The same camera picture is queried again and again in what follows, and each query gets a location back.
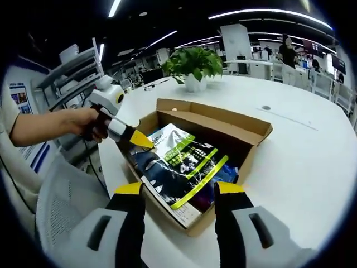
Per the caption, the metal shelf rack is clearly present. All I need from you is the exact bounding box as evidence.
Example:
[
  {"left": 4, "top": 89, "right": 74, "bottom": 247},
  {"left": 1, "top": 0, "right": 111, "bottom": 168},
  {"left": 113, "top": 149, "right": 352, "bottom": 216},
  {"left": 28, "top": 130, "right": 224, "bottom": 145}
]
[{"left": 36, "top": 44, "right": 104, "bottom": 112}]

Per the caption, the person's light shirt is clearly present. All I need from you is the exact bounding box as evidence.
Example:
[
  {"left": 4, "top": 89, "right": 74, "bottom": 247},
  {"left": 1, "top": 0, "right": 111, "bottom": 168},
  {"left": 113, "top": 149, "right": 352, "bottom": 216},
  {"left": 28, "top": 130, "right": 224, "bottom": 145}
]
[{"left": 0, "top": 92, "right": 40, "bottom": 221}]

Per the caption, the white blue sign board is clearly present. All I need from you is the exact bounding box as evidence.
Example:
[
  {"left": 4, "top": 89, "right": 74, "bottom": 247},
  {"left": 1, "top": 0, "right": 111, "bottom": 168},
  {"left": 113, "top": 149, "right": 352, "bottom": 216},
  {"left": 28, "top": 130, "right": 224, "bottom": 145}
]
[{"left": 18, "top": 139, "right": 52, "bottom": 175}]

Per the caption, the white mesh chair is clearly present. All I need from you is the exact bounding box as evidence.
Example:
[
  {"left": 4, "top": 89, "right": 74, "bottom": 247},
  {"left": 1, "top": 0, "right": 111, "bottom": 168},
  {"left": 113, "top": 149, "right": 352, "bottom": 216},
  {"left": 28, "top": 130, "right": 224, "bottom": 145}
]
[
  {"left": 333, "top": 83, "right": 355, "bottom": 113},
  {"left": 310, "top": 71, "right": 335, "bottom": 98}
]

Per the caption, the brown cardboard shoe box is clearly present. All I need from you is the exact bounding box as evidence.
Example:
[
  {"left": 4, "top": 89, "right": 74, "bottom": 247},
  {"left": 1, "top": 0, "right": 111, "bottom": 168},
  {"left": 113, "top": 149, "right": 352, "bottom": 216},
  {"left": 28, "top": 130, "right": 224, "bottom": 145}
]
[{"left": 122, "top": 98, "right": 274, "bottom": 237}]

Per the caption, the person's left hand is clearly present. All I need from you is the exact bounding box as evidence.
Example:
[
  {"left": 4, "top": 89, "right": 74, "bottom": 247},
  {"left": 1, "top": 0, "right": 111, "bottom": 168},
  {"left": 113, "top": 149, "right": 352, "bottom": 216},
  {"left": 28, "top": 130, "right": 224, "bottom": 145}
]
[{"left": 65, "top": 107, "right": 109, "bottom": 143}]

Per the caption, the picture wall poster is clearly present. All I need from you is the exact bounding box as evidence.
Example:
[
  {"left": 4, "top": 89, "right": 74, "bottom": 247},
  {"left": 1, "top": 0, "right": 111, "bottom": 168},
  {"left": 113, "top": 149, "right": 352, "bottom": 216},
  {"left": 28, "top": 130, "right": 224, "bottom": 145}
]
[{"left": 9, "top": 83, "right": 33, "bottom": 115}]

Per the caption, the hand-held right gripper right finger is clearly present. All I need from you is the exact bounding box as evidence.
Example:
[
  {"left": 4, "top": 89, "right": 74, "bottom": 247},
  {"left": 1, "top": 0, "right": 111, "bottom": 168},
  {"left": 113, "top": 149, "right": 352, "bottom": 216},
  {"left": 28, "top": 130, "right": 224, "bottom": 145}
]
[{"left": 214, "top": 180, "right": 317, "bottom": 268}]

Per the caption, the potted green plant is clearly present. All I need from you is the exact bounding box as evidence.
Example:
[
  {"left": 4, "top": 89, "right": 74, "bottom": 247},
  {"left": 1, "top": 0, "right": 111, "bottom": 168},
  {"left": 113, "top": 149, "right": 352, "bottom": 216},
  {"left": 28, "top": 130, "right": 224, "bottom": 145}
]
[{"left": 161, "top": 46, "right": 224, "bottom": 93}]

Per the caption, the black green soft pack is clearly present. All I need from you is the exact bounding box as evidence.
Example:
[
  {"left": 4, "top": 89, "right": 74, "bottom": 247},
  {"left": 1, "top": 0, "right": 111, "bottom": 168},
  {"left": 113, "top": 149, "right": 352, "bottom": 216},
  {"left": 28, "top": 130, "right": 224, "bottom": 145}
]
[{"left": 129, "top": 123, "right": 229, "bottom": 210}]

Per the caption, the purple soft packet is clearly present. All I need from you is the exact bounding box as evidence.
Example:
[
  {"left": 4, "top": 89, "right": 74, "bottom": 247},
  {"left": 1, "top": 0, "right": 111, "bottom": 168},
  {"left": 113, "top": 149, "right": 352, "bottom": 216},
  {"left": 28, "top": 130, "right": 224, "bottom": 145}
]
[{"left": 194, "top": 183, "right": 218, "bottom": 209}]

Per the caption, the blue wet wipes soft pack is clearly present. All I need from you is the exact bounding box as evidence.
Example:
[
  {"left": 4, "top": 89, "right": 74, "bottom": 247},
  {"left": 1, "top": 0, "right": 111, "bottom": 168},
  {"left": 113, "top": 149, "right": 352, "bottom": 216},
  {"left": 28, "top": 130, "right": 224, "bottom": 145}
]
[{"left": 219, "top": 164, "right": 240, "bottom": 186}]

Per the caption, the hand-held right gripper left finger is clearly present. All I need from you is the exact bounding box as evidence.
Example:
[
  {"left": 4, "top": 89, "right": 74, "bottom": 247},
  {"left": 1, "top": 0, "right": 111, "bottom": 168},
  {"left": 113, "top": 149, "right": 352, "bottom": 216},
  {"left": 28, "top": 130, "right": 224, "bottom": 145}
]
[{"left": 71, "top": 183, "right": 146, "bottom": 268}]

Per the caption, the grey mesh office chair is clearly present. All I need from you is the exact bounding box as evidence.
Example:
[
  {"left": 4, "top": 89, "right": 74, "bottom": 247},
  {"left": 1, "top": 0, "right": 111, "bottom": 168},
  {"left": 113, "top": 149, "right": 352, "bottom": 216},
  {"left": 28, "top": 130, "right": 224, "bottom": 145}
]
[{"left": 35, "top": 152, "right": 112, "bottom": 268}]

